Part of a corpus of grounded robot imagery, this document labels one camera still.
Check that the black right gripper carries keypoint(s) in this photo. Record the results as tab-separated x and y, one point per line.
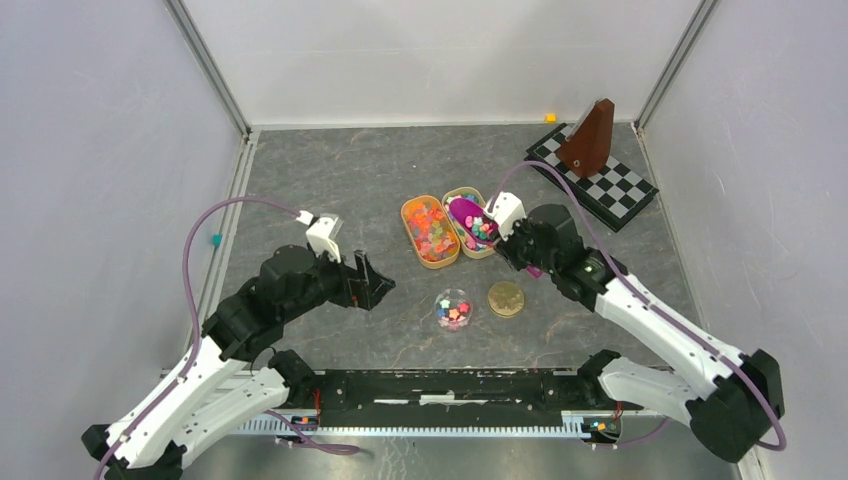
505	247

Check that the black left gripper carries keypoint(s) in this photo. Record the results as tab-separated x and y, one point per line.
371	286

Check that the gold tin of star candies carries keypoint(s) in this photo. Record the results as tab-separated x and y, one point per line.
466	227

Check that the clear plastic round jar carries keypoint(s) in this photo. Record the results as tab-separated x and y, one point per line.
453	309

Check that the magenta plastic scoop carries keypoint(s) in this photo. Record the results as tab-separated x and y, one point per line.
470	215

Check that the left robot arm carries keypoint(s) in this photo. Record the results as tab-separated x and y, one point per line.
168	430

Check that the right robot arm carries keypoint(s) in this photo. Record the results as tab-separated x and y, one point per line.
729	399

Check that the gold tin of gummy candies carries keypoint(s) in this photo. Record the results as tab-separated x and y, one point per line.
433	238

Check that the gold round jar lid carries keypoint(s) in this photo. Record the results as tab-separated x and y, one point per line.
506	299

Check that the brown wooden metronome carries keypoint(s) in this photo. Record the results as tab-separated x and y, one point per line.
586	148

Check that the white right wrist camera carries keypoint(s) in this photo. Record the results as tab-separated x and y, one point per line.
505	209

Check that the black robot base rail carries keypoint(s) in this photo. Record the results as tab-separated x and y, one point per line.
448	398

